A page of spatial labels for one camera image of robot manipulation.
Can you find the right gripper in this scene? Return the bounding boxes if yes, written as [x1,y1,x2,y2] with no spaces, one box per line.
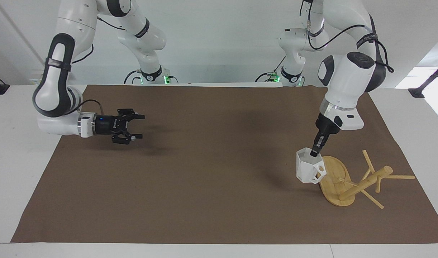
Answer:
[94,108,146,145]

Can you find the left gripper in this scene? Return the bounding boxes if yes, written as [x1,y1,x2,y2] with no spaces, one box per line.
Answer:
[315,114,340,143]

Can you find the white faceted cup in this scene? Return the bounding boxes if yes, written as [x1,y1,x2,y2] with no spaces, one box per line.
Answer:
[296,147,327,185]

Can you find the wooden cup rack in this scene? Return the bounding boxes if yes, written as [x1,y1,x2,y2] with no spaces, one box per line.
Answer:
[318,150,416,210]

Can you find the black cable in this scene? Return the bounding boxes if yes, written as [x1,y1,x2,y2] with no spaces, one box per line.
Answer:
[71,43,94,65]
[76,99,105,116]
[254,72,277,83]
[374,39,395,73]
[307,24,367,51]
[123,70,143,85]

